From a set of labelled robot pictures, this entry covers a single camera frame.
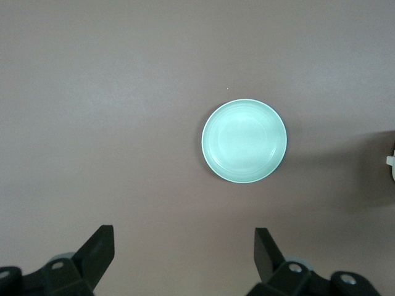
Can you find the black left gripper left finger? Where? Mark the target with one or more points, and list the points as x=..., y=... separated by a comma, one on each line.
x=74, y=274

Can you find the pale green round plate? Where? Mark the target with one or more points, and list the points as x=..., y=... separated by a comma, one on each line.
x=244, y=141

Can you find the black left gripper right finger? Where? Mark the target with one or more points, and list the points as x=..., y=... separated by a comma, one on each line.
x=287, y=277

